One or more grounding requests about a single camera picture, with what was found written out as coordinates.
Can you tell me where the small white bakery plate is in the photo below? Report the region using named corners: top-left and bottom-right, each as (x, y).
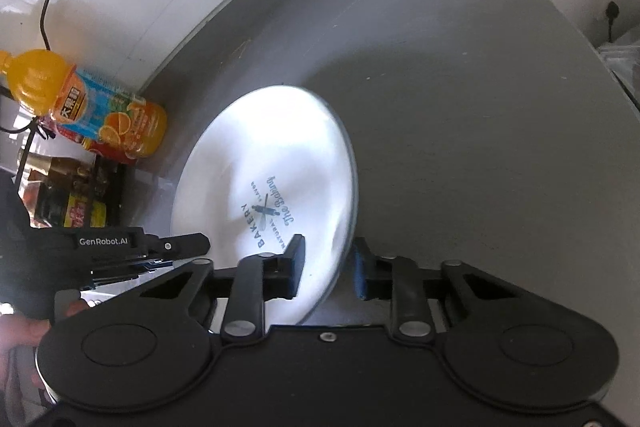
top-left (171, 86), bottom-right (358, 325)

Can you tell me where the person's left hand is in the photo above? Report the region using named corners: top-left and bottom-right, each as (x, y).
top-left (0, 298), bottom-right (91, 408)

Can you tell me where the orange juice bottle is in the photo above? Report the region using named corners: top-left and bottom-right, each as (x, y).
top-left (1, 49), bottom-right (167, 158)

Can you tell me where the black wire rack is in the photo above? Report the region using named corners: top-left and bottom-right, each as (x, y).
top-left (0, 85), bottom-right (126, 228)

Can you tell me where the black appliance cable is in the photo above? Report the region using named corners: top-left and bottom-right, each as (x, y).
top-left (603, 0), bottom-right (623, 44)

